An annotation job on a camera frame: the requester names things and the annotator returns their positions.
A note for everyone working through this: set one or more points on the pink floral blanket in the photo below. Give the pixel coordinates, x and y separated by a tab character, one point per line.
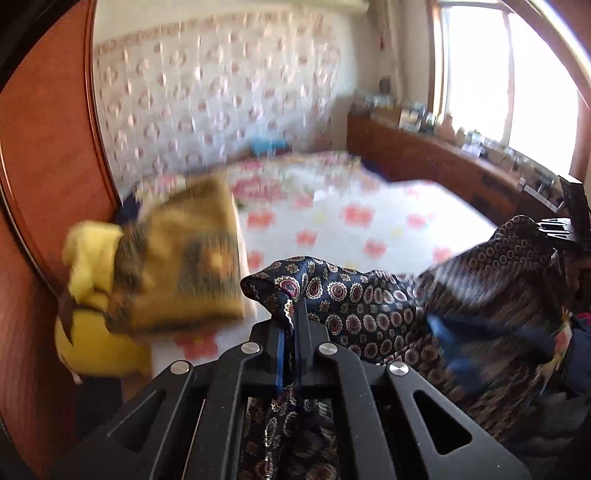
300	168

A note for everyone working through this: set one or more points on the low wooden cabinet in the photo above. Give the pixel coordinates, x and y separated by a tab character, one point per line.
438	157

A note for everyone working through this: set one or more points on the wood-framed window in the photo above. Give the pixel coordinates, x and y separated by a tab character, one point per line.
485	69

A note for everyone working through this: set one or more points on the brown slatted wooden wardrobe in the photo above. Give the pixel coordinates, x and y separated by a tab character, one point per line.
46	138

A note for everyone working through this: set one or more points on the yellow plush toy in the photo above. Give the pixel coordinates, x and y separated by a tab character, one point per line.
92	346

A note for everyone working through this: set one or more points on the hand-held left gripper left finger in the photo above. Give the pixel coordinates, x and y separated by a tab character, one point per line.
280	360

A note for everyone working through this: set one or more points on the teal tissue box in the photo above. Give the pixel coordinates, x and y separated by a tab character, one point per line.
265	145

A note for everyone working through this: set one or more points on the pink bottle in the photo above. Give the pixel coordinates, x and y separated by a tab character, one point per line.
447	128

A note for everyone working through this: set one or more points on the person's floral clothing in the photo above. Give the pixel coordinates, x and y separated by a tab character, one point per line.
561	341

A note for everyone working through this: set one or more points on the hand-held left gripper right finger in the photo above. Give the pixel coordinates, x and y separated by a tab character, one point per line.
299	360

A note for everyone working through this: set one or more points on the white flower-print sheet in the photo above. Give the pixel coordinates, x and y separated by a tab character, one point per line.
346	221

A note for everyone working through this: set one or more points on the dark blue patterned shirt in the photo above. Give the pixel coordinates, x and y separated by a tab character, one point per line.
369	300

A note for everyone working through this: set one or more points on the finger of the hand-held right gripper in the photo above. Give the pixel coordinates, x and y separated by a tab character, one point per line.
556	233

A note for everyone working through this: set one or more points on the yellow beige folded blanket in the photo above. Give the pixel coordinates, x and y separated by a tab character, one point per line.
194	254

